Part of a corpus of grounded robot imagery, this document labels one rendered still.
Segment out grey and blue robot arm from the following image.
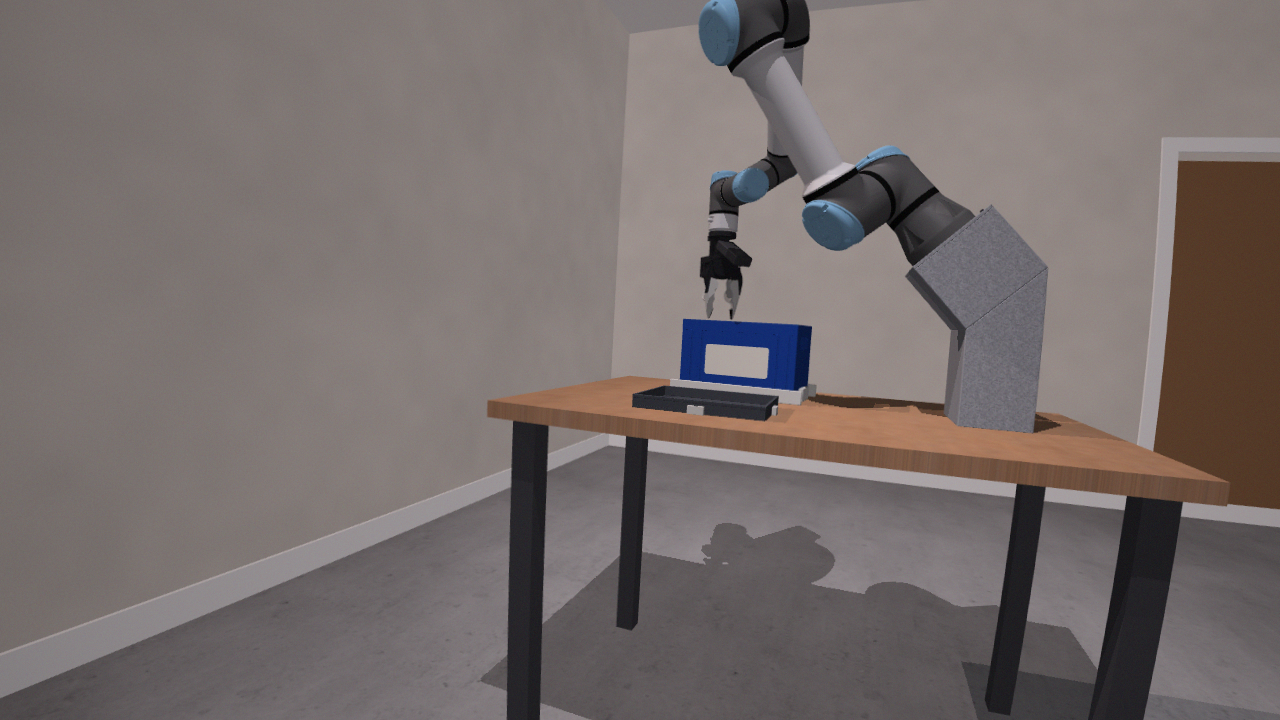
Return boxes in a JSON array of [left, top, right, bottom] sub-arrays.
[[699, 0, 975, 266]]

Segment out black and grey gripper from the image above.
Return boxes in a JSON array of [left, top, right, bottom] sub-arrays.
[[700, 231, 742, 320]]

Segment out blue plastic crate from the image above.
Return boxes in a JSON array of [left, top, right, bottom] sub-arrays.
[[680, 319, 810, 391]]

